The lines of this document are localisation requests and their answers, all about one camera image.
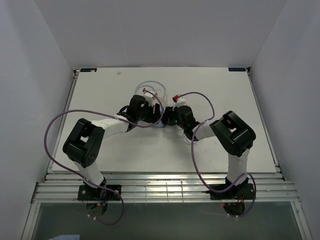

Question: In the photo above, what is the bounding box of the round blue power socket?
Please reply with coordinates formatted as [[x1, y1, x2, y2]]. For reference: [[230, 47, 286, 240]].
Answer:
[[152, 119, 165, 128]]

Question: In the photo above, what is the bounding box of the light blue charging cable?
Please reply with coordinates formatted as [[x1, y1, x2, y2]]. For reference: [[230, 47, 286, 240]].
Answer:
[[181, 132, 201, 146]]

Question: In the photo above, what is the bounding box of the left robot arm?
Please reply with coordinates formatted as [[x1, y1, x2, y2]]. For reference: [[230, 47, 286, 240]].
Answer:
[[62, 95, 165, 200]]

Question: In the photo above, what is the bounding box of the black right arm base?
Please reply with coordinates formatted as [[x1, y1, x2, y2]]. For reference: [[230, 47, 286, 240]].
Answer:
[[205, 183, 256, 218]]

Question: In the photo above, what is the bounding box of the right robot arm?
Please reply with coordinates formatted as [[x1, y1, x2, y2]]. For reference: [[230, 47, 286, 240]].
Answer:
[[161, 105, 256, 199]]

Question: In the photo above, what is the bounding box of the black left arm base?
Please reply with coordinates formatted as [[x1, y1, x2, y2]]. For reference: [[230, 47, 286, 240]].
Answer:
[[76, 184, 122, 218]]

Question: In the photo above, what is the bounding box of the right blue corner label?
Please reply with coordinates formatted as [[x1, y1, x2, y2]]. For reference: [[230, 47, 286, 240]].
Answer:
[[228, 67, 246, 72]]

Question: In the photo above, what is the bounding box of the blue corner label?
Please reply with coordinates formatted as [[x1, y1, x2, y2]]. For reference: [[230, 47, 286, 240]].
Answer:
[[228, 67, 246, 72], [80, 68, 97, 73]]

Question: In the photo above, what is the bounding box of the left blue corner label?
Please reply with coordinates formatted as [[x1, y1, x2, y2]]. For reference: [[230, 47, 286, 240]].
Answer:
[[80, 68, 97, 73]]

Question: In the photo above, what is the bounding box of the blue cloth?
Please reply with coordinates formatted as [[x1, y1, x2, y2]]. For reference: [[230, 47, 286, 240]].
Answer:
[[52, 234, 80, 240]]

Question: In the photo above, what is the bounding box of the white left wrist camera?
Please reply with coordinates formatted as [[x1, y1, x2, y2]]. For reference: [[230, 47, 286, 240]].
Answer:
[[142, 88, 158, 107]]

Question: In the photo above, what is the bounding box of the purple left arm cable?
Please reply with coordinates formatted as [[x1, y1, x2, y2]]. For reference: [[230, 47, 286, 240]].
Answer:
[[44, 96, 165, 226]]

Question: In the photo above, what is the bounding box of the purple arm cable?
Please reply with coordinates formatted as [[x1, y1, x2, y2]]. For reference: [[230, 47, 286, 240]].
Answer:
[[44, 96, 165, 226], [178, 91, 257, 218]]

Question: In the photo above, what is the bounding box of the thick blue socket cord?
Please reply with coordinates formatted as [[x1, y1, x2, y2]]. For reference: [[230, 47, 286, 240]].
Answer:
[[134, 79, 168, 101]]

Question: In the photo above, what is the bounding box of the aluminium table edge rail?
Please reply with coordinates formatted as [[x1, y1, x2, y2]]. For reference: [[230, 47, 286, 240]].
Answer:
[[31, 172, 300, 203]]

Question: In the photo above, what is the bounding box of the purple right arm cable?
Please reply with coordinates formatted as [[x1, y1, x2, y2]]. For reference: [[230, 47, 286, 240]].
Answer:
[[178, 91, 257, 218]]

